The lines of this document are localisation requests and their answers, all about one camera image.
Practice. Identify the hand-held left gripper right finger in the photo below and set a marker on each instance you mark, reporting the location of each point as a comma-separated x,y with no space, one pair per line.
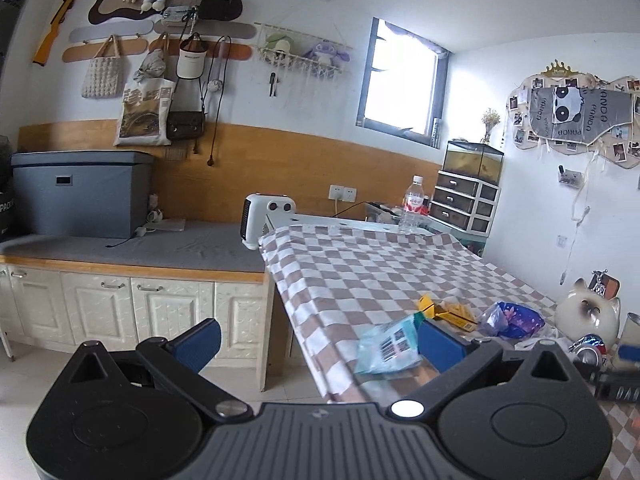
440,347

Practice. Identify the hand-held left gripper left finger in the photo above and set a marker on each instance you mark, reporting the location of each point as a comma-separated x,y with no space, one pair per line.
200,345

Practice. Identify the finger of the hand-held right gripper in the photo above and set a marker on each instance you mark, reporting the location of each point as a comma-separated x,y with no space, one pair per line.
629,352

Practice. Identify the crushed blue drink can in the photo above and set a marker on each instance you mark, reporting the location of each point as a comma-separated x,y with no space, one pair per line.
589,349

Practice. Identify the teal plastic wrapper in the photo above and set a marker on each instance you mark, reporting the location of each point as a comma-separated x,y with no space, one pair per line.
387,347

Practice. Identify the brown shoulder bag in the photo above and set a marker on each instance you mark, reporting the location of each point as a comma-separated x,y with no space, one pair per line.
185,126

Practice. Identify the silver tin can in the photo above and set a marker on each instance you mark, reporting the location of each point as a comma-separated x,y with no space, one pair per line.
631,327

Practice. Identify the yellow snack wrapper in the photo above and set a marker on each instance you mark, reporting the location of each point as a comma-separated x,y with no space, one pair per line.
450,312

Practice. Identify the white cat-shaped ornament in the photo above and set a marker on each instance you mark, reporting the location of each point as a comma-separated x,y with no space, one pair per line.
587,312

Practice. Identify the blue purple plastic bag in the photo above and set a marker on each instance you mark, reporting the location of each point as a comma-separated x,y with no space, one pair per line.
517,321

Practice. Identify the grey counter mat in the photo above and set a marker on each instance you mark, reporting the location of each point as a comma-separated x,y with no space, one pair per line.
190,250

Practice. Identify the white cabinet with wooden top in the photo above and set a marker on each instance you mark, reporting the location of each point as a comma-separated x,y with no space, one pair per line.
100,305

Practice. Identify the brown white checkered tablecloth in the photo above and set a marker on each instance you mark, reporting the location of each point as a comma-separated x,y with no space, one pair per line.
350,280

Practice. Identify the white space heater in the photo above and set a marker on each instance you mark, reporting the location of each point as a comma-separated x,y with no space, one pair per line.
267,222

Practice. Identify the clear plastic water bottle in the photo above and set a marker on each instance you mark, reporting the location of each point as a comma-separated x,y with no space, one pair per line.
412,207

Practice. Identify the small drawer organizer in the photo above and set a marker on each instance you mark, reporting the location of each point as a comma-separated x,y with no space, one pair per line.
462,205

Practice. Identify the glass fish tank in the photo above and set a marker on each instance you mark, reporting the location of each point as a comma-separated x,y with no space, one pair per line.
472,162

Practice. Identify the grey fabric storage box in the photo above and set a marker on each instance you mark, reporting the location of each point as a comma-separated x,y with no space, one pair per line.
80,197

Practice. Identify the dried flower bunch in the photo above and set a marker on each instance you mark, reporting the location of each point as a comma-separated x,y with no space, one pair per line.
490,122

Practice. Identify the printed canvas tote bag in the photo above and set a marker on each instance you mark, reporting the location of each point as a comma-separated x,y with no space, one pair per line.
145,117

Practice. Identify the cloud-shaped photo board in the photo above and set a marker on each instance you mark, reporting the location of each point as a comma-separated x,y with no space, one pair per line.
520,125

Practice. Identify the grey panda print cloth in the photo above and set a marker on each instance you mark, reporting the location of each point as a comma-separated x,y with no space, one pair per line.
575,115

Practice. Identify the dark framed window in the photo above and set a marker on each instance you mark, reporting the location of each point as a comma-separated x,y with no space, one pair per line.
400,80

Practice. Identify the white bucket bag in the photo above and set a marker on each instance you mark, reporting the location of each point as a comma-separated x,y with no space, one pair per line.
192,62

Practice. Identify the grey bundled cloth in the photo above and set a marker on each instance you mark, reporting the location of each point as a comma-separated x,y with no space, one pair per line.
152,66

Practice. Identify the white knit tote bag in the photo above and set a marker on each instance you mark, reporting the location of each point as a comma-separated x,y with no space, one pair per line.
102,77

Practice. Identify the green plush toy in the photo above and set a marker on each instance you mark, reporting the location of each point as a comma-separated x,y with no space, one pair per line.
277,44

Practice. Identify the purple plush toy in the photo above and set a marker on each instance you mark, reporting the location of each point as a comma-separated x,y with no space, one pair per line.
325,52

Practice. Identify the grey zip pouch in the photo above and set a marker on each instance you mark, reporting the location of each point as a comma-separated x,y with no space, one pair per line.
176,14

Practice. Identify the black handbag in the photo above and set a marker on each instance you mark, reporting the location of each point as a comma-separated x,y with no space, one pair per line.
215,5

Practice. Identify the yellow toy rifle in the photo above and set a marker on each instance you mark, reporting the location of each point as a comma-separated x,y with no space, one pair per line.
65,8

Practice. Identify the white wall power outlet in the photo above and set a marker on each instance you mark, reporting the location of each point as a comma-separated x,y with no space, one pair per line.
342,192

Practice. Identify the wall key hook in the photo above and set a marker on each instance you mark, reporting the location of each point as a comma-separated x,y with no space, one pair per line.
567,176

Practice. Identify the wooden wall hook board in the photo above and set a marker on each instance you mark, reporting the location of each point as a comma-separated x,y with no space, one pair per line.
240,51
130,50

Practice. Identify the grey wall hook board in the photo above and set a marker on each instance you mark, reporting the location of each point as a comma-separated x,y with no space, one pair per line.
100,32
235,30

